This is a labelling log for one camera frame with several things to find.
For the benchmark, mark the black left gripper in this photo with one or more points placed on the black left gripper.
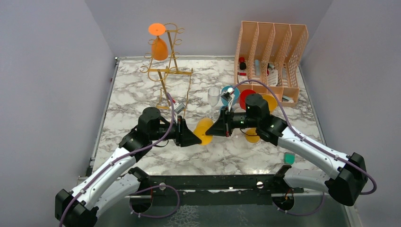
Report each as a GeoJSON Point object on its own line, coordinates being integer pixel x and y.
{"type": "Point", "coordinates": [184, 136]}

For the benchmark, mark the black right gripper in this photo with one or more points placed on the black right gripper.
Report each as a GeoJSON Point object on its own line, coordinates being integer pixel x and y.
{"type": "Point", "coordinates": [223, 126]}

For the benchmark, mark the yellow wine glass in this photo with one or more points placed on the yellow wine glass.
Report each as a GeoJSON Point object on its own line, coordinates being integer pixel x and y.
{"type": "Point", "coordinates": [272, 102]}
{"type": "Point", "coordinates": [200, 131]}
{"type": "Point", "coordinates": [251, 136]}

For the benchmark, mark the blue plastic wine glass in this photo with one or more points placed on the blue plastic wine glass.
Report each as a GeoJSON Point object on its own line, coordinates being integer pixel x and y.
{"type": "Point", "coordinates": [235, 93]}

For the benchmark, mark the clear wine glass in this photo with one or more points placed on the clear wine glass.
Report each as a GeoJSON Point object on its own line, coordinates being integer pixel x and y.
{"type": "Point", "coordinates": [213, 99]}

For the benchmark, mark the red plastic wine glass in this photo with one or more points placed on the red plastic wine glass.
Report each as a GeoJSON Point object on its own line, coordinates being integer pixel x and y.
{"type": "Point", "coordinates": [244, 94]}

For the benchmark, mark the yellow front wine glass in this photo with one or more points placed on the yellow front wine glass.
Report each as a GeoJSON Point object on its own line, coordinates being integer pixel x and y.
{"type": "Point", "coordinates": [272, 102]}

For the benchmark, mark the orange wine glass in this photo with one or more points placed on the orange wine glass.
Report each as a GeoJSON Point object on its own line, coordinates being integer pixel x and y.
{"type": "Point", "coordinates": [159, 47]}

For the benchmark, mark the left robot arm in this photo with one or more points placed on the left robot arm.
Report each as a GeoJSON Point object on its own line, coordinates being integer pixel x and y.
{"type": "Point", "coordinates": [85, 203]}

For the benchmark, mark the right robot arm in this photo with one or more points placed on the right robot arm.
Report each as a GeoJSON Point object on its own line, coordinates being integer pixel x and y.
{"type": "Point", "coordinates": [340, 175]}

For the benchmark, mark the white red labelled box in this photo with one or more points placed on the white red labelled box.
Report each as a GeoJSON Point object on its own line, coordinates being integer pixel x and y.
{"type": "Point", "coordinates": [242, 76]}

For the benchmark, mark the red black small bottle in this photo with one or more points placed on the red black small bottle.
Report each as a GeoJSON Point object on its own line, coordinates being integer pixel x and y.
{"type": "Point", "coordinates": [242, 63]}

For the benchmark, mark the green small block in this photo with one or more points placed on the green small block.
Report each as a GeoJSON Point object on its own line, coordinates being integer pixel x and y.
{"type": "Point", "coordinates": [289, 158]}

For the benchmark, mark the light blue tube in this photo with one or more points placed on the light blue tube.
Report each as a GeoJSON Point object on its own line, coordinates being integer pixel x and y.
{"type": "Point", "coordinates": [257, 68]}

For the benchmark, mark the peach plastic file organizer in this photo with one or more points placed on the peach plastic file organizer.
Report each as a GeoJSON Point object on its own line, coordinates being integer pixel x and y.
{"type": "Point", "coordinates": [279, 48]}

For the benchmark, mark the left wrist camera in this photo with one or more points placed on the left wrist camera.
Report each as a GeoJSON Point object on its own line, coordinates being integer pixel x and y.
{"type": "Point", "coordinates": [178, 107]}

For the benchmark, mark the black mounting rail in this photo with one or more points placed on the black mounting rail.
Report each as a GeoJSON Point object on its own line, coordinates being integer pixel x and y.
{"type": "Point", "coordinates": [206, 190]}

